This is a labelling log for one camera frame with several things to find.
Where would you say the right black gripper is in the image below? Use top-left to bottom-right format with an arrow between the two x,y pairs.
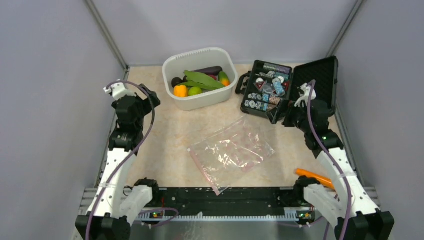
265,98 -> 312,134

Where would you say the green toy leaf vegetable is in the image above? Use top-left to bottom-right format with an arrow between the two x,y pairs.
180,70 -> 225,91

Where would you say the white plastic tub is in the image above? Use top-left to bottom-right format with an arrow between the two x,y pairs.
162,47 -> 239,111

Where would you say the clear zip top bag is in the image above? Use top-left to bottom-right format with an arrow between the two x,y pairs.
187,116 -> 275,196

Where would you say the purple toy eggplant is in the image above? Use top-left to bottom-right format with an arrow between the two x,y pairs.
194,66 -> 223,76

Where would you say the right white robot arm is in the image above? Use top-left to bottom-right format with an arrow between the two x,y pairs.
266,99 -> 395,240

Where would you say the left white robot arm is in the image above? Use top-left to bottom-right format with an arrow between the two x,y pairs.
75,81 -> 161,240

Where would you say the black poker chip case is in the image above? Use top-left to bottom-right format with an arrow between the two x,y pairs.
235,56 -> 339,122

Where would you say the orange toy bell pepper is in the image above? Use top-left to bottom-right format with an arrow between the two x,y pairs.
173,85 -> 189,98

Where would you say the dark brown toy fruit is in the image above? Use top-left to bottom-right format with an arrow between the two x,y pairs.
171,77 -> 183,88

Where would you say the green toy lime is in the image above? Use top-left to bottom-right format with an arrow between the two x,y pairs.
188,86 -> 203,97

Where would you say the orange marker pen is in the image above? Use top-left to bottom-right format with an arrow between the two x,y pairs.
295,168 -> 335,190

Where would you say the green orange toy mango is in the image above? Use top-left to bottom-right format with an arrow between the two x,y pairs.
218,71 -> 231,87

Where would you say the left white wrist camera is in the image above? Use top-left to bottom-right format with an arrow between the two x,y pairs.
103,83 -> 136,101

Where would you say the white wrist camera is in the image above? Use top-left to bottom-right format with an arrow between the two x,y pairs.
103,83 -> 136,101
294,83 -> 317,108

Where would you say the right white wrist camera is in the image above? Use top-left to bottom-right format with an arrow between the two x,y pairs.
294,83 -> 317,108

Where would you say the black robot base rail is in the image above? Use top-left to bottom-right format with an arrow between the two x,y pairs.
146,187 -> 314,217

